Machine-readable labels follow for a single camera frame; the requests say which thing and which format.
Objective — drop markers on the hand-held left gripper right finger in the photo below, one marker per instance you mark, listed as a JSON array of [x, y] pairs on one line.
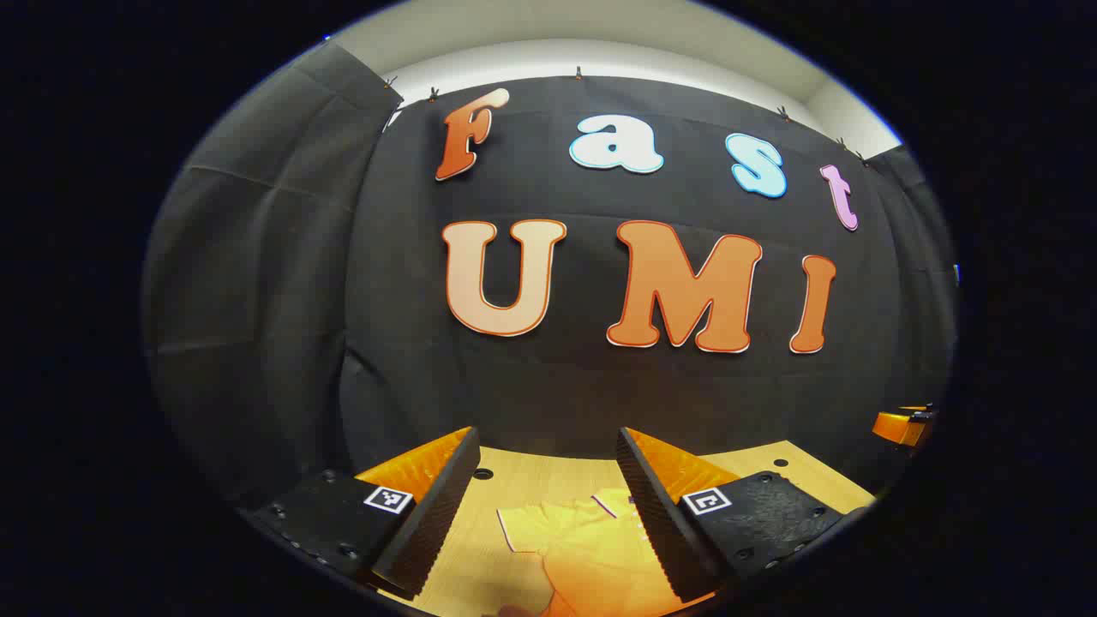
[[656, 514]]

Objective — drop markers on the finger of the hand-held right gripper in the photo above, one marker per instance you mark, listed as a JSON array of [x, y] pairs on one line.
[[896, 427]]

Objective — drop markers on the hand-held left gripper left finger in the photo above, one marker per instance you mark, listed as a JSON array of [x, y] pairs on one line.
[[439, 506]]

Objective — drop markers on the orange T-shirt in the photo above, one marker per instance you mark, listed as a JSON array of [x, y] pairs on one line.
[[591, 557]]

